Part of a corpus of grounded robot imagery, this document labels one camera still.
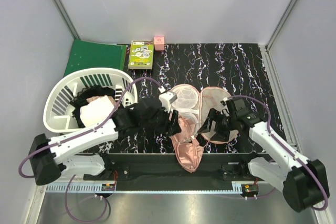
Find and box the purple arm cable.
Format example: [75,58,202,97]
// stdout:
[18,77,165,221]
[217,94,330,210]

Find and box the green cutting mat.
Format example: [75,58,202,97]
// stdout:
[64,39,127,77]

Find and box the white slotted cable duct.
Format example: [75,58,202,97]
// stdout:
[47,183,116,194]

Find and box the pink satin bra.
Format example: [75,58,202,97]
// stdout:
[170,116,204,173]

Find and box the pink mesh bra laundry bag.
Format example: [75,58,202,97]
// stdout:
[171,84,230,129]

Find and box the white bra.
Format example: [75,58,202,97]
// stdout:
[80,95,116,127]

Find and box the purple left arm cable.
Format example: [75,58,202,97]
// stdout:
[18,77,165,221]

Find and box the green card box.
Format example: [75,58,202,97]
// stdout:
[128,41,154,70]

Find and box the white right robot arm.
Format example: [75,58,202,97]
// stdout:
[198,95,330,212]

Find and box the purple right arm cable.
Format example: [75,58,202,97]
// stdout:
[217,94,330,210]

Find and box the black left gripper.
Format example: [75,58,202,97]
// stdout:
[141,105,182,137]

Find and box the small pink box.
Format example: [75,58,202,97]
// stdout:
[154,36,165,51]

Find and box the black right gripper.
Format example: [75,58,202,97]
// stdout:
[197,108,237,142]

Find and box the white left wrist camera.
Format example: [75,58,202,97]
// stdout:
[159,91,177,112]

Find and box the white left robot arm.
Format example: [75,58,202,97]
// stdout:
[28,102,181,186]

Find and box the black lace bra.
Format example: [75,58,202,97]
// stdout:
[69,85,115,128]

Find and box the white plastic laundry basket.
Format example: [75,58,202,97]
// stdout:
[43,68,138,133]

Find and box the black patterned table mat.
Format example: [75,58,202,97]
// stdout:
[56,42,284,154]

